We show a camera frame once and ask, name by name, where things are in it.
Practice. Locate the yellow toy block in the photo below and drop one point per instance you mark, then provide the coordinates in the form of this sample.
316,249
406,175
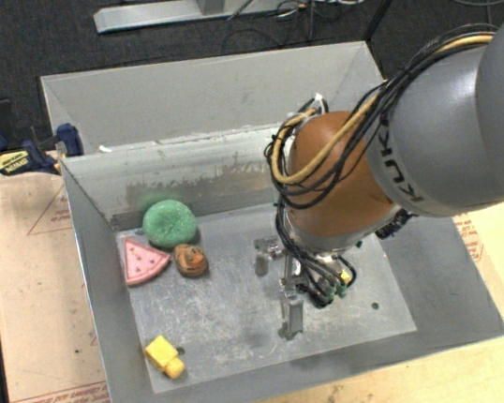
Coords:
162,354

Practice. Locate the orange-brown round toy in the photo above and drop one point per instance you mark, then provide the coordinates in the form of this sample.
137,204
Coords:
191,260

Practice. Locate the green round sponge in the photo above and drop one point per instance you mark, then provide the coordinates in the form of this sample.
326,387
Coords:
169,224

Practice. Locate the brown cardboard board, red print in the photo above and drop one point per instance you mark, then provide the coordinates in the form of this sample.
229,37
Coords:
39,296

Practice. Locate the pink toy watermelon slice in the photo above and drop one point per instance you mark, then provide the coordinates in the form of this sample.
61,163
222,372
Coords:
140,262

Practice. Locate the grey metal bin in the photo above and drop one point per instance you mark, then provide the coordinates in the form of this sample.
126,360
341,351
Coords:
232,313

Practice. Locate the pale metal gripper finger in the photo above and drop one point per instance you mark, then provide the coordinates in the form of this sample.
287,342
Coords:
266,246
292,312

